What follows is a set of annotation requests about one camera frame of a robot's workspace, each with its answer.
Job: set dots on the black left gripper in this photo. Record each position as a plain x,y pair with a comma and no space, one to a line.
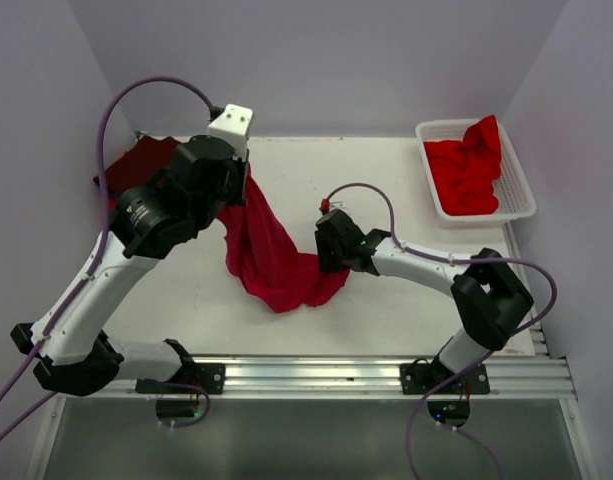
240,167

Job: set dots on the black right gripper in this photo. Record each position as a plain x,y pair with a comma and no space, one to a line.
325,263

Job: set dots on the crimson t-shirt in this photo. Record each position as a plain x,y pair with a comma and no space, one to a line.
262,255

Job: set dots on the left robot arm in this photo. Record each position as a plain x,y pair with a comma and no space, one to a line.
75,355

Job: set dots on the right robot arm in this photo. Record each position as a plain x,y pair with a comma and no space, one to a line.
490,299

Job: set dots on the dark maroon folded t-shirt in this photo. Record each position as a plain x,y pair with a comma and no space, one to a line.
136,166

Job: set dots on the bright red t-shirt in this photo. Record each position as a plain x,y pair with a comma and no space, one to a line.
464,170

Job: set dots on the white plastic basket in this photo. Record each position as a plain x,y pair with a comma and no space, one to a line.
516,200

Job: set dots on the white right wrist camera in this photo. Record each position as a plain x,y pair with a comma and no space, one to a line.
327,205

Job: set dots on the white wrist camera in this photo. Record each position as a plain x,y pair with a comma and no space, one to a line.
327,205
233,125

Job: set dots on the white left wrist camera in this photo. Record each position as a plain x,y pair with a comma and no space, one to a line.
233,125

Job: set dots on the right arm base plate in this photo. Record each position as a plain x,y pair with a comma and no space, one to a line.
421,376

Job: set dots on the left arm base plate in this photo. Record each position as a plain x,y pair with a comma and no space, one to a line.
210,377

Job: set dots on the aluminium mounting rail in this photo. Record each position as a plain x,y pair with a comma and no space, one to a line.
188,298

